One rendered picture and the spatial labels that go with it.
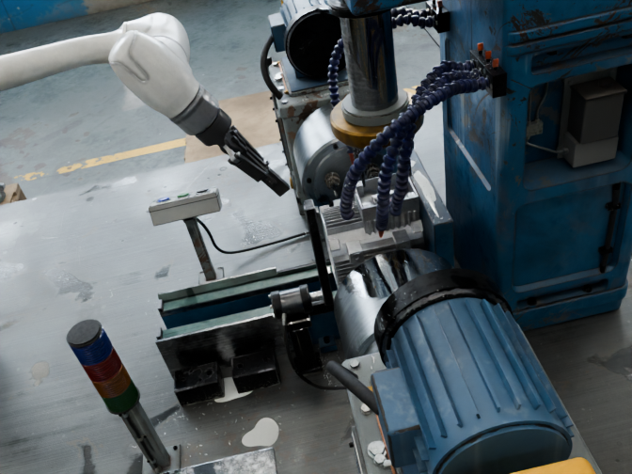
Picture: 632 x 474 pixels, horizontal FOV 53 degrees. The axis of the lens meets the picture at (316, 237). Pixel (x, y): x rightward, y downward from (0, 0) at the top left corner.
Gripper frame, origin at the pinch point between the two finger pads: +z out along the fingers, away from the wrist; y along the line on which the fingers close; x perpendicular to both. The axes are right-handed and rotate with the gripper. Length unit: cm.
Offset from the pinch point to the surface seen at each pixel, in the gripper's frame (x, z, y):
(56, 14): 211, 6, 540
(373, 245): -9.0, 19.1, -13.9
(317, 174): -3.7, 14.1, 14.5
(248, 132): 63, 83, 212
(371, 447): -4, 5, -66
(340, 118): -20.9, -5.3, -6.8
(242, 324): 25.2, 15.2, -14.0
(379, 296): -10.4, 9.4, -37.6
